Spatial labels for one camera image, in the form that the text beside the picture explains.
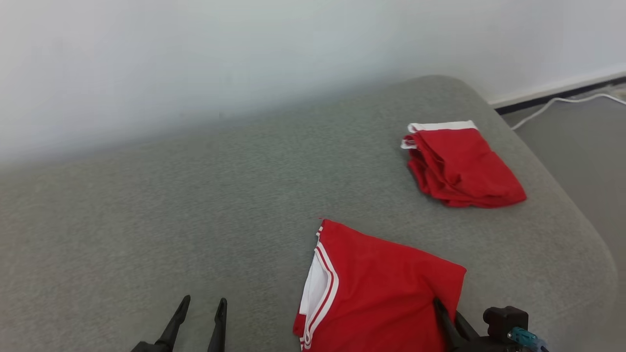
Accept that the red basketball jersey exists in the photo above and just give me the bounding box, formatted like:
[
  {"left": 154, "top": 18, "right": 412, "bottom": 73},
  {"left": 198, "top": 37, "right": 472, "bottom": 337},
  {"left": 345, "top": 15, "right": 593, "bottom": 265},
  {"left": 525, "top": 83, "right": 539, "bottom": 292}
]
[{"left": 292, "top": 219, "right": 467, "bottom": 352}]

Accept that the right camera cable teal plug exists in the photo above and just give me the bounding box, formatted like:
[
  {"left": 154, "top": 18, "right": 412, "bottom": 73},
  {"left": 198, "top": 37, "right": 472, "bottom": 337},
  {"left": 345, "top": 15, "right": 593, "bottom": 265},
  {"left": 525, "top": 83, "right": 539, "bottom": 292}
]
[{"left": 508, "top": 328, "right": 549, "bottom": 352}]

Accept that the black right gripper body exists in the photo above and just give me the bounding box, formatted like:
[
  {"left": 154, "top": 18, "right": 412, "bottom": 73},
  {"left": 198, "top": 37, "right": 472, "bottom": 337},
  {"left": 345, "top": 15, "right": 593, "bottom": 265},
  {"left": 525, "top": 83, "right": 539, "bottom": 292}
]
[{"left": 452, "top": 336, "right": 519, "bottom": 352}]

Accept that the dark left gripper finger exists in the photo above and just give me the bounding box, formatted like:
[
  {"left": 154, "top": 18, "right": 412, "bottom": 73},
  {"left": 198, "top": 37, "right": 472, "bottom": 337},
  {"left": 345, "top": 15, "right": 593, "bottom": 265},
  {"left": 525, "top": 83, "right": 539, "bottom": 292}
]
[
  {"left": 208, "top": 298, "right": 228, "bottom": 352},
  {"left": 156, "top": 295, "right": 191, "bottom": 349}
]

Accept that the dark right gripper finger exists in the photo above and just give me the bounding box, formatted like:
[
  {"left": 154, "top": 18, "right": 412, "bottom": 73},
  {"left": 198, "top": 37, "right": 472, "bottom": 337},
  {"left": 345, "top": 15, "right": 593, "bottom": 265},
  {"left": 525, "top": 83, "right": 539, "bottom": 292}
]
[
  {"left": 433, "top": 299, "right": 463, "bottom": 351},
  {"left": 455, "top": 312, "right": 480, "bottom": 341}
]

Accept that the red shorts white stripe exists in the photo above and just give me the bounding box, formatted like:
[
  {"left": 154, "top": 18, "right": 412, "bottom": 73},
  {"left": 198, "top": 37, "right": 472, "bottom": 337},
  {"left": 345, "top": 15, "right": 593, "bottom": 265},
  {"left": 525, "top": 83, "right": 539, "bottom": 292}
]
[{"left": 401, "top": 120, "right": 528, "bottom": 209}]

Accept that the black baseboard strip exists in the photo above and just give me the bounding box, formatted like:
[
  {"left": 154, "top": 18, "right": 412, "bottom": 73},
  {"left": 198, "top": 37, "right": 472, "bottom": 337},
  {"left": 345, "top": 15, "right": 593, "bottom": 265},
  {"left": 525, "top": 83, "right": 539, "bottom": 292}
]
[{"left": 495, "top": 76, "right": 626, "bottom": 116}]

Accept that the grey fabric sofa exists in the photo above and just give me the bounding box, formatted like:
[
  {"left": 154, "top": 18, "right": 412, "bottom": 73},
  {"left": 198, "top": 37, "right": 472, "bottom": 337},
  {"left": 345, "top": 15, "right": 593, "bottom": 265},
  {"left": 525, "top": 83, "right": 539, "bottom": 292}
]
[{"left": 0, "top": 74, "right": 619, "bottom": 352}]

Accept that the white floor cable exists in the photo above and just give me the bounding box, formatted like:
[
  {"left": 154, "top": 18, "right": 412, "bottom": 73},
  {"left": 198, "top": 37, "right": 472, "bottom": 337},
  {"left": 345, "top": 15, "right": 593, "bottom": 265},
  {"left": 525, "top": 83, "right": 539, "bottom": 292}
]
[{"left": 510, "top": 92, "right": 626, "bottom": 131}]

